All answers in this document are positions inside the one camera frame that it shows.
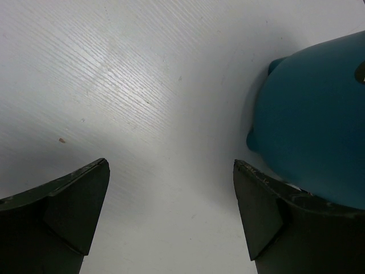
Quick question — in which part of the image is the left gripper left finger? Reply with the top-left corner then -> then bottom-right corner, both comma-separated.
1,158 -> 110,273

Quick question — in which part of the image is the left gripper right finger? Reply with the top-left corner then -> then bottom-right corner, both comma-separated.
233,160 -> 364,273

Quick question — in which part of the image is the blue bin with yellow rim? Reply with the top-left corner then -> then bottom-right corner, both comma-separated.
246,32 -> 364,209

